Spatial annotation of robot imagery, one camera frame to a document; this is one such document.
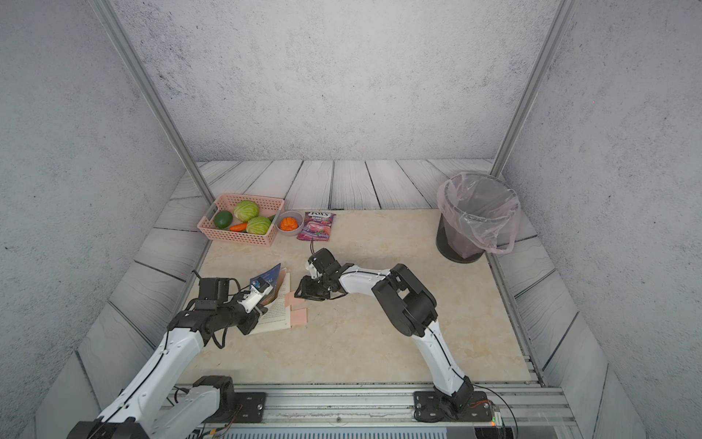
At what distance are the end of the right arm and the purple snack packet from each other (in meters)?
0.26

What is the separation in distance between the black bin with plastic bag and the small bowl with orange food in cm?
56

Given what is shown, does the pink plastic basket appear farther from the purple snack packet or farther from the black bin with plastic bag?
the black bin with plastic bag

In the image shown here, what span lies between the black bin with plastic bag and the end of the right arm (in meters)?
0.40

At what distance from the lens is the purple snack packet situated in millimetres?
1131

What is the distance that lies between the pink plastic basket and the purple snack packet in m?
0.11

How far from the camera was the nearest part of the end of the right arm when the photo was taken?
30.2 inches

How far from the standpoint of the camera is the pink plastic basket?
1.08 meters

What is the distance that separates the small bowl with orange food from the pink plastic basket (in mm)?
11
